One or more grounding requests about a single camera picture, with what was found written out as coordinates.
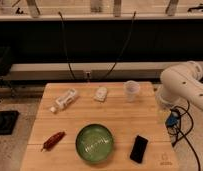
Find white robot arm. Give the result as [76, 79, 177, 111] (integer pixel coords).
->
[156, 61, 203, 111]

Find green ceramic bowl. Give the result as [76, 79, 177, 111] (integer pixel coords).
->
[75, 124, 114, 164]

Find small white object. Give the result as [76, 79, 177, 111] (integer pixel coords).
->
[94, 87, 108, 102]

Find clear plastic cup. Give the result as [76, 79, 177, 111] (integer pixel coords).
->
[124, 80, 140, 102]

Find red chili pepper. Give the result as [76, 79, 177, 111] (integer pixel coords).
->
[42, 131, 66, 150]

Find black smartphone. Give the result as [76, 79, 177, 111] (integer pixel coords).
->
[130, 136, 148, 163]

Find blue connector box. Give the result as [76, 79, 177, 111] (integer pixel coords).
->
[165, 112, 180, 127]

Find black floor mat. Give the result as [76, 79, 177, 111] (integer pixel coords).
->
[0, 110, 19, 135]

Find right black hanging cable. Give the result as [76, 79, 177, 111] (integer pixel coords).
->
[99, 10, 138, 82]

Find black hanging cable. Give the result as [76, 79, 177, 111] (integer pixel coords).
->
[99, 10, 138, 82]
[57, 11, 77, 81]

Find left black hanging cable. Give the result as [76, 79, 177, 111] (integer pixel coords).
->
[57, 11, 77, 81]

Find black floor cable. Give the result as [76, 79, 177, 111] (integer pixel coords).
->
[167, 99, 203, 171]

